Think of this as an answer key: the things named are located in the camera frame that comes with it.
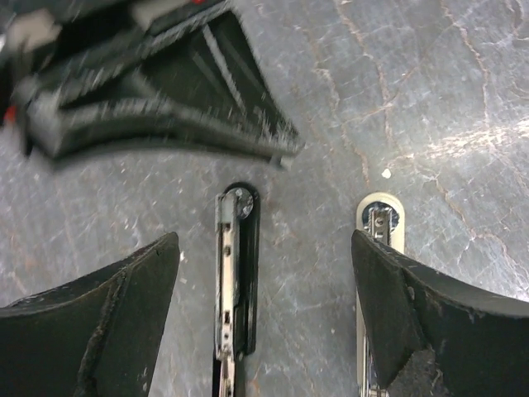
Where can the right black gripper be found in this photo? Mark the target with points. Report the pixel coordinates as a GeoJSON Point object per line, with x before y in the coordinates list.
{"type": "Point", "coordinates": [97, 73]}

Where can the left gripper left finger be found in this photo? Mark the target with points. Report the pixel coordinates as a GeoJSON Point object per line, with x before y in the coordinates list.
{"type": "Point", "coordinates": [98, 335]}

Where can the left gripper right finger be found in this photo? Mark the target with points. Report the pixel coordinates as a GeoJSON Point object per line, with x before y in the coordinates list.
{"type": "Point", "coordinates": [480, 338]}

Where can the white black stapler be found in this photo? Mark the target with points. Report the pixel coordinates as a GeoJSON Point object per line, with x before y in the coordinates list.
{"type": "Point", "coordinates": [384, 321]}

